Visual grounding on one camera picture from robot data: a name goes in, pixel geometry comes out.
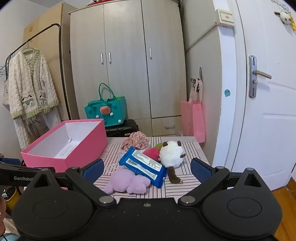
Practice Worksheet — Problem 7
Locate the person's light blue clothing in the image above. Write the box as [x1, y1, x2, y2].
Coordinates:
[0, 233, 20, 241]

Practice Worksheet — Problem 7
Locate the yellow container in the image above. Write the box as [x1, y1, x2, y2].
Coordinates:
[3, 186, 21, 210]

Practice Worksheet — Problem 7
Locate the black wall hook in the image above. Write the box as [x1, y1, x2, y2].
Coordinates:
[191, 67, 204, 88]

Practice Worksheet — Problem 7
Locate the small panda plush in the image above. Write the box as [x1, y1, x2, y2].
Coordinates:
[274, 11, 292, 25]

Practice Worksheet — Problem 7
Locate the metal wire rack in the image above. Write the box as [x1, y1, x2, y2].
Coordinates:
[269, 0, 293, 14]

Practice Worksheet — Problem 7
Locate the black suitcase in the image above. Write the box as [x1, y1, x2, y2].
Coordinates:
[105, 119, 139, 138]

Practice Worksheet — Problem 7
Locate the pink fluffy plush ball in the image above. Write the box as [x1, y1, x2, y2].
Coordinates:
[143, 147, 161, 163]

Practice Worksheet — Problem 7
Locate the grey wooden wardrobe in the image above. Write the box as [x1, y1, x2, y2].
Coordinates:
[69, 0, 188, 137]

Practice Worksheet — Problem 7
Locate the beige wall breaker box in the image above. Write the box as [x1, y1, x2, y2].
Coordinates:
[216, 8, 235, 26]

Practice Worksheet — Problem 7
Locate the black metal clothes rack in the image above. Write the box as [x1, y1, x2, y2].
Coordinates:
[5, 23, 71, 121]

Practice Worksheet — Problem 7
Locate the white round panda plush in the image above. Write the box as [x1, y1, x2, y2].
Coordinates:
[159, 141, 186, 184]

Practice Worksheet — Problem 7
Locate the floral fabric pouch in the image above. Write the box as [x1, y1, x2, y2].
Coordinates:
[121, 131, 151, 151]

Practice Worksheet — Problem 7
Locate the cream knitted cardigan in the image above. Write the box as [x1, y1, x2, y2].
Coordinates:
[8, 49, 62, 150]

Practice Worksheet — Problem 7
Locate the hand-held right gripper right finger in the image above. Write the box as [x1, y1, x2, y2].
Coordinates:
[178, 158, 272, 207]

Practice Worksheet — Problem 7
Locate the pink cardboard box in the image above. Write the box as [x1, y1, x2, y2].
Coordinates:
[21, 119, 108, 173]

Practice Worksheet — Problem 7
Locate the metal door handle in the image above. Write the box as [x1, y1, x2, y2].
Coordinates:
[248, 55, 272, 98]

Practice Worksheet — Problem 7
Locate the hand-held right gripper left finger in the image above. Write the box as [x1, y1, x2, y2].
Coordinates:
[24, 159, 117, 208]

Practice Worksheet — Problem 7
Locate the red and white item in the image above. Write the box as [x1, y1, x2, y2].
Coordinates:
[87, 0, 114, 6]

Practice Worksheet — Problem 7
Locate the blue wet wipes packet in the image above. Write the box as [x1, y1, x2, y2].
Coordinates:
[119, 146, 167, 188]

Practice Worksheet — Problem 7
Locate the white door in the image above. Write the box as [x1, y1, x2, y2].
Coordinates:
[213, 0, 296, 192]

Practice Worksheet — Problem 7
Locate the purple plush toy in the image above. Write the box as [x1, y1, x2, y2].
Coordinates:
[103, 166, 151, 194]

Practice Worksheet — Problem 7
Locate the light wood cabinet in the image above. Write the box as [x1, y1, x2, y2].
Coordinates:
[23, 2, 78, 121]

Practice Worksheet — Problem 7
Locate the teal felt handbag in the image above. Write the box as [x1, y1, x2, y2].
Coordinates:
[84, 83, 127, 127]

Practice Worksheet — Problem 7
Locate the pink tote bag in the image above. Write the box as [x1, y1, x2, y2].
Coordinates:
[180, 78, 206, 143]

